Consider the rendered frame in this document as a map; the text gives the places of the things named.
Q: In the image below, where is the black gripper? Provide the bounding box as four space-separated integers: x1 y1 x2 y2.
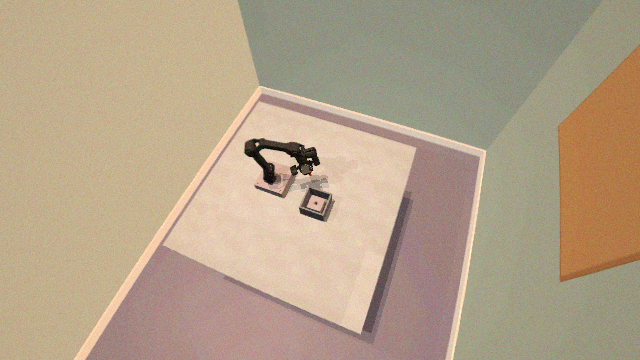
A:
290 156 320 176

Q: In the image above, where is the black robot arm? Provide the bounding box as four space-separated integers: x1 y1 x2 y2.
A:
244 138 317 185

